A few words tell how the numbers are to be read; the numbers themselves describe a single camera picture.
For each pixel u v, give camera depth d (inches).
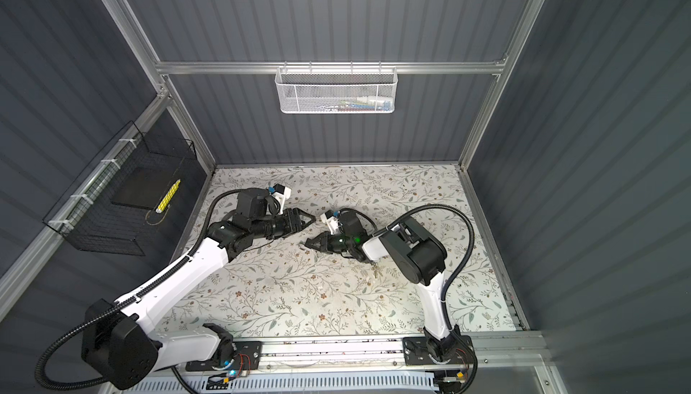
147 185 29.8
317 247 35.2
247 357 28.4
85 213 24.9
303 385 27.3
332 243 33.4
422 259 21.4
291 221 26.7
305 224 29.8
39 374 14.2
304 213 28.5
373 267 35.6
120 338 15.2
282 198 28.5
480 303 32.5
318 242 34.4
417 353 28.9
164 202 28.4
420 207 21.7
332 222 35.3
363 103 36.1
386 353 29.7
